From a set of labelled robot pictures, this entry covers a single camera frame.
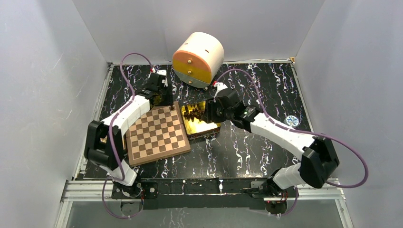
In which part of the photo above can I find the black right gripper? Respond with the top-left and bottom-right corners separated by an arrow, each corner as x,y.
201,98 -> 233,124

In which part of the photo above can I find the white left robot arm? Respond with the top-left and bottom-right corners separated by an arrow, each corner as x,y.
84,70 -> 173,198

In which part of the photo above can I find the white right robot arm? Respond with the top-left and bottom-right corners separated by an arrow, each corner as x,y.
201,88 -> 340,197

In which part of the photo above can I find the gold tin with dark pieces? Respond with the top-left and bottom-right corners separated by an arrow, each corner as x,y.
181,101 -> 221,139

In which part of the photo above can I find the wooden chess board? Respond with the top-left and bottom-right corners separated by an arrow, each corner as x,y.
125,101 -> 191,167

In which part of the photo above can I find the gold tin with light pieces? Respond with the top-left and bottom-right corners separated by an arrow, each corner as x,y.
85,121 -> 127,159

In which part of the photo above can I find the round pastel drawer cabinet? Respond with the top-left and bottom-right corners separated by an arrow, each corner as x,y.
172,32 -> 224,89

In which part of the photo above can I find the blue white round cap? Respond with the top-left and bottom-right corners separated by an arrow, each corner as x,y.
284,115 -> 300,127

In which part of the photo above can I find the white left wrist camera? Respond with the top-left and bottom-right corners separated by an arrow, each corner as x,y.
149,69 -> 168,87

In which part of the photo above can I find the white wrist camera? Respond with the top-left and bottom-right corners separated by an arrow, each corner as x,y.
212,81 -> 228,99
149,69 -> 168,87

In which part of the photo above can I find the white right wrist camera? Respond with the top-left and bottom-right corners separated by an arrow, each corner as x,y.
212,81 -> 228,99

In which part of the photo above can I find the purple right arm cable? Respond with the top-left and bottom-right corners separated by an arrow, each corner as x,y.
214,68 -> 370,190

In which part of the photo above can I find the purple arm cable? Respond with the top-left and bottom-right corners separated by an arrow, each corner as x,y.
101,53 -> 154,220
214,68 -> 370,190

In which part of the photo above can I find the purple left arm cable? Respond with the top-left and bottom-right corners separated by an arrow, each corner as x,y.
101,53 -> 154,220

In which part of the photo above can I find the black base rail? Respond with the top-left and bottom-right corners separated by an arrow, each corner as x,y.
111,178 -> 297,214

